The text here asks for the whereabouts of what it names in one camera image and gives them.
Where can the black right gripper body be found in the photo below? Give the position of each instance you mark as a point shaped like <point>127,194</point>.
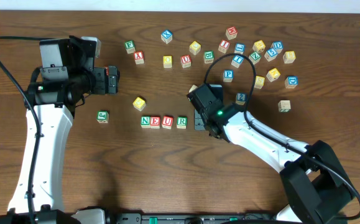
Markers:
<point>199,116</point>

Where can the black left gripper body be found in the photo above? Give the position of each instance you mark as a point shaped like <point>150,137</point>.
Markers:
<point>112,80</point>

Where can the green R wooden block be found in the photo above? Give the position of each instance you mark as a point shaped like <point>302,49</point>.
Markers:
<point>182,122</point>

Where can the red u block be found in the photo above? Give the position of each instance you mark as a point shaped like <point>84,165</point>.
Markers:
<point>186,61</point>
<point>167,122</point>

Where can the red E wooden block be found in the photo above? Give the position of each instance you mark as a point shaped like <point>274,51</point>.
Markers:
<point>155,122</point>

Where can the green N wooden block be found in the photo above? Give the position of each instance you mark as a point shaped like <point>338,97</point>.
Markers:
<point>145,121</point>

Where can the blue P wooden block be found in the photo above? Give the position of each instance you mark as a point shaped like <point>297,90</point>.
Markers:
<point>228,75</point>

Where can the yellow S wooden block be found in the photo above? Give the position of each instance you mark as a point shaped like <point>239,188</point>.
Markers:
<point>259,82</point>

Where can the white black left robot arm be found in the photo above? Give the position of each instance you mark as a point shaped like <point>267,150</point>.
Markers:
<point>38,195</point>

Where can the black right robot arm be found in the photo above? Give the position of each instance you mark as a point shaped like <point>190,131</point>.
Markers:
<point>315,182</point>

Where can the red A wooden block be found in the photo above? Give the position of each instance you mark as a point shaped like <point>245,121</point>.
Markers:
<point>106,71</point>

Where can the green J wooden block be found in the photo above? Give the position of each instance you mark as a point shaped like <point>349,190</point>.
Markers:
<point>102,117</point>

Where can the yellow O side block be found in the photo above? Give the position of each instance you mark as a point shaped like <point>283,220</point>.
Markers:
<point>194,87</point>

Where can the yellow block lower left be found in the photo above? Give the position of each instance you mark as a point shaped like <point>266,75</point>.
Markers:
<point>139,103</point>

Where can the red Y wooden block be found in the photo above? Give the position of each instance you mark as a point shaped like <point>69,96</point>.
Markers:
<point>139,57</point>

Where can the green F wooden block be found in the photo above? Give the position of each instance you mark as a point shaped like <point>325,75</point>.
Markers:
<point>130,46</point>

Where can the blue 2 wooden block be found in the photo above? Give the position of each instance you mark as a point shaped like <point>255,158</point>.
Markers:
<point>241,98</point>

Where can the green B wooden block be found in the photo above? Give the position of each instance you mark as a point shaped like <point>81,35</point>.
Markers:
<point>208,56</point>

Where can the yellow O top block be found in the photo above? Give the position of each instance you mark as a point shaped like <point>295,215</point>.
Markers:
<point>167,61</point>

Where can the blue T wooden block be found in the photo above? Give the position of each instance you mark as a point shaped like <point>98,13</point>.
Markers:
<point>237,61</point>

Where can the yellow block centre top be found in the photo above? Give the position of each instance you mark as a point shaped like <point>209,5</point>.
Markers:
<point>195,47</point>

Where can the blue X wooden block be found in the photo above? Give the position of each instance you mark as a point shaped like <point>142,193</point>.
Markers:
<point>166,36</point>

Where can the red I block upper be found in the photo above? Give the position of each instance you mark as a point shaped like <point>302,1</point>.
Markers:
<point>223,46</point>

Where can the blue L wooden block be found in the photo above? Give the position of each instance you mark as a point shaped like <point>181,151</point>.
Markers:
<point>239,48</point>

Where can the green 7 wooden block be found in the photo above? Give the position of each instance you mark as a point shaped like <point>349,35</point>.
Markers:
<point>284,106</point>

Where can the green Z wooden block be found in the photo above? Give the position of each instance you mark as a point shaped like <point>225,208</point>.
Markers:
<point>254,57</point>

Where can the yellow picture wooden block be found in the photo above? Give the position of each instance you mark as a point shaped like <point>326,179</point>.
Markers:
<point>273,74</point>

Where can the red block far top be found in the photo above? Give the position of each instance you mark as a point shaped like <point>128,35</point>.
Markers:
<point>231,33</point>

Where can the yellow monkey picture block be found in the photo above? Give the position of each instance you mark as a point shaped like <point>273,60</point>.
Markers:
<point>258,46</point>

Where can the blue 5 wooden block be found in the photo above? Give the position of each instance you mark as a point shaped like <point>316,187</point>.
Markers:
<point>270,54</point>

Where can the blue D block near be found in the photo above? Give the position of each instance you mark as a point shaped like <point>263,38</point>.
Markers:
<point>291,82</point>

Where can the blue d block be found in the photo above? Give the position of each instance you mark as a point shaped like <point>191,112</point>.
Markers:
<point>277,46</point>
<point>291,82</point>

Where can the blue D block far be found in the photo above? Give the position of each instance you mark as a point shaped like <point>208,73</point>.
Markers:
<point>277,46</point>

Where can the yellow 8 wooden block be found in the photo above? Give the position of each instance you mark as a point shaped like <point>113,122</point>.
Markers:
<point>289,57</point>

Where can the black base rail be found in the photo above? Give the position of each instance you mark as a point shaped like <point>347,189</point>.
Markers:
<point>138,218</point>

